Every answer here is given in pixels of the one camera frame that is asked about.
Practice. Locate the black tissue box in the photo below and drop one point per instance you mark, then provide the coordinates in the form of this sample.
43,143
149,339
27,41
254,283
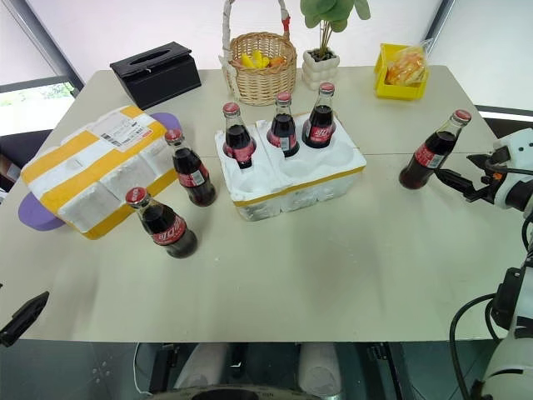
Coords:
162,79

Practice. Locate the orange toy fruit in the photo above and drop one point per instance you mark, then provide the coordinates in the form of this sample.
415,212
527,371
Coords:
278,61

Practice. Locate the purple mat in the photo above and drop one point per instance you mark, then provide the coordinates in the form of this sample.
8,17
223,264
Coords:
35,214

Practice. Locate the yellow plastic bin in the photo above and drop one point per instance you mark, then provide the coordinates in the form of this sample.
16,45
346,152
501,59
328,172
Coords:
397,91

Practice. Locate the white foam lid yellow tape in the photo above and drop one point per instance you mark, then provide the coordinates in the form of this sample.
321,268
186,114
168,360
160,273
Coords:
96,166

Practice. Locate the yellow toy fruit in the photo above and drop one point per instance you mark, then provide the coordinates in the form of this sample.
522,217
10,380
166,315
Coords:
254,60

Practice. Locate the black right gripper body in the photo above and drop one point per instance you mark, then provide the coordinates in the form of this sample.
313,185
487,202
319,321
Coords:
499,158

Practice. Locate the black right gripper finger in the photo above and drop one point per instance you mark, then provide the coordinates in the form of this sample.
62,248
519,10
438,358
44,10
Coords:
460,183
485,160

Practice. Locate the white foam bottle tray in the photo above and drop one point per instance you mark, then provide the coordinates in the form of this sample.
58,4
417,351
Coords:
316,171

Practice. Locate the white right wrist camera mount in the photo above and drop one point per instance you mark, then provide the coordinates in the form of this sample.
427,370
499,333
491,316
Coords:
519,146

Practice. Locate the clear bag of bread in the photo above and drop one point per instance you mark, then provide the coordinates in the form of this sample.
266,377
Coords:
406,68

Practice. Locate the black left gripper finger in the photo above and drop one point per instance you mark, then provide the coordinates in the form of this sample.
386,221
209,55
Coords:
25,316

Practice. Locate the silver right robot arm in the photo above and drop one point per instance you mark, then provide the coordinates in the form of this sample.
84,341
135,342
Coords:
514,366

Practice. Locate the glass cola bottle red cap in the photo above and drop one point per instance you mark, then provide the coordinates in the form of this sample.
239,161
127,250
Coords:
192,173
426,156
284,131
166,229
320,127
238,139

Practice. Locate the green artificial plant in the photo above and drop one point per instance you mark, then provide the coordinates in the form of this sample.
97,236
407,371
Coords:
329,14

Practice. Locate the white bubble plant pot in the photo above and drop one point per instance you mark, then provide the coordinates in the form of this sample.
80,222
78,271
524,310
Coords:
320,73

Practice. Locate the dark rounded robot shape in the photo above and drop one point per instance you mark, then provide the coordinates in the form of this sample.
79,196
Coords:
241,395

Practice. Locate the white rounded robot leg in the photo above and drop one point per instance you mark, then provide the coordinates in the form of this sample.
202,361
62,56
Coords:
320,368
202,366

